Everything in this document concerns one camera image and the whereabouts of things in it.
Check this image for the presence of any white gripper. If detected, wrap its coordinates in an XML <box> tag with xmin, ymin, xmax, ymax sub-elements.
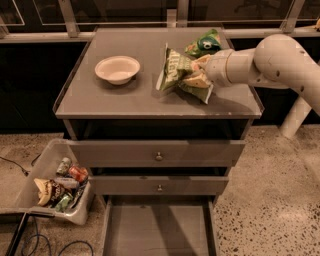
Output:
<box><xmin>183</xmin><ymin>49</ymin><xmax>234</xmax><ymax>88</ymax></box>

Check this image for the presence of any green jalapeno chip bag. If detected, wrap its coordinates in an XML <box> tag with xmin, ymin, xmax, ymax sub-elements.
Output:
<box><xmin>156</xmin><ymin>45</ymin><xmax>214</xmax><ymax>104</ymax></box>

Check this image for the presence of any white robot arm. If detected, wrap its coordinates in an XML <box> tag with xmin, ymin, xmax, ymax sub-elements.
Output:
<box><xmin>194</xmin><ymin>34</ymin><xmax>320</xmax><ymax>115</ymax></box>

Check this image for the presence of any green chip bag on counter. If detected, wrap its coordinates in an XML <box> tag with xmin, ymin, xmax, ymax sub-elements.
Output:
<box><xmin>184</xmin><ymin>29</ymin><xmax>222</xmax><ymax>58</ymax></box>

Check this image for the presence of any grey drawer cabinet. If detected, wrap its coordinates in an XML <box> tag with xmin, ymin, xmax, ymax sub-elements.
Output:
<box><xmin>52</xmin><ymin>27</ymin><xmax>265</xmax><ymax>256</ymax></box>

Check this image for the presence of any grey middle drawer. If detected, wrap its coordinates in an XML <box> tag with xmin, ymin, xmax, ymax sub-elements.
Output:
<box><xmin>89</xmin><ymin>176</ymin><xmax>229</xmax><ymax>195</ymax></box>

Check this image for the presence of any grey drawer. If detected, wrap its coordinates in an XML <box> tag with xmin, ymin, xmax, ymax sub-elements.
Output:
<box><xmin>102</xmin><ymin>196</ymin><xmax>220</xmax><ymax>256</ymax></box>
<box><xmin>70</xmin><ymin>140</ymin><xmax>244</xmax><ymax>168</ymax></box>
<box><xmin>89</xmin><ymin>176</ymin><xmax>229</xmax><ymax>195</ymax></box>

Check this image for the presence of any grey top drawer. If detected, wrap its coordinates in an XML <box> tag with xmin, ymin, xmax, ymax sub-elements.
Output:
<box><xmin>70</xmin><ymin>140</ymin><xmax>244</xmax><ymax>168</ymax></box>

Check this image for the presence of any grey bottom drawer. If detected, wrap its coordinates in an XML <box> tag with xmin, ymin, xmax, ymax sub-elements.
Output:
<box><xmin>102</xmin><ymin>196</ymin><xmax>220</xmax><ymax>256</ymax></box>

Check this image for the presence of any brown snack bag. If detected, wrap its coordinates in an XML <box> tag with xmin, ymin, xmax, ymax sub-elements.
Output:
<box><xmin>34</xmin><ymin>178</ymin><xmax>69</xmax><ymax>206</ymax></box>

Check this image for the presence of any white paper bowl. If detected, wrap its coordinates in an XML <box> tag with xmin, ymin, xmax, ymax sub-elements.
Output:
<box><xmin>95</xmin><ymin>56</ymin><xmax>140</xmax><ymax>85</ymax></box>

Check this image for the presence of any orange soda can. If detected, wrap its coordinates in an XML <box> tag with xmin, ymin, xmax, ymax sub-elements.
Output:
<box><xmin>68</xmin><ymin>166</ymin><xmax>88</xmax><ymax>183</ymax></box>

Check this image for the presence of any green soda can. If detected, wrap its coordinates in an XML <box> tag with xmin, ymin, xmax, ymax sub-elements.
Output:
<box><xmin>56</xmin><ymin>157</ymin><xmax>72</xmax><ymax>176</ymax></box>

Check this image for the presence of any clear plastic bin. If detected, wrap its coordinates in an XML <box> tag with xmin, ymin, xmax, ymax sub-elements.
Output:
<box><xmin>1</xmin><ymin>139</ymin><xmax>93</xmax><ymax>225</ymax></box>

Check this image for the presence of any green snack packet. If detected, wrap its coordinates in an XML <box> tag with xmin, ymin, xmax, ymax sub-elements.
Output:
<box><xmin>55</xmin><ymin>193</ymin><xmax>73</xmax><ymax>212</ymax></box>

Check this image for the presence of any white diagonal post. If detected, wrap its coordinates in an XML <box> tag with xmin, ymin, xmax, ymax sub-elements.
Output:
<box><xmin>279</xmin><ymin>97</ymin><xmax>312</xmax><ymax>139</ymax></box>

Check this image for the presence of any black cable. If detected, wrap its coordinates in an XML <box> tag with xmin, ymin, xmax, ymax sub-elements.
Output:
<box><xmin>0</xmin><ymin>153</ymin><xmax>42</xmax><ymax>178</ymax></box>

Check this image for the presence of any blue cable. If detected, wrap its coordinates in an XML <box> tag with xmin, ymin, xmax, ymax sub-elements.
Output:
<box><xmin>20</xmin><ymin>216</ymin><xmax>95</xmax><ymax>256</ymax></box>

